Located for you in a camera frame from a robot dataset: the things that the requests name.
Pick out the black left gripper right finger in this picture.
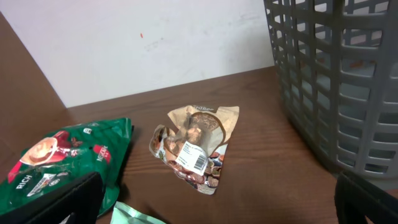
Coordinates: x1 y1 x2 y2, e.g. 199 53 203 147
334 172 397 224

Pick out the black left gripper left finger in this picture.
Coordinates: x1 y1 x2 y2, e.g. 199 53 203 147
1 172 104 224

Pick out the beige crumpled snack pouch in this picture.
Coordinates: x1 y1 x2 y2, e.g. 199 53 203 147
149 105 239 195

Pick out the light teal small packet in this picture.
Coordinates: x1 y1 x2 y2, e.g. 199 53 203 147
110 202 165 224

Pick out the green Nescafe coffee bag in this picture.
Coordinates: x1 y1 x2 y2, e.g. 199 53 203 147
1 118 134 215

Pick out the grey plastic laundry basket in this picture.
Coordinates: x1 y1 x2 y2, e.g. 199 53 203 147
264 0 397 180

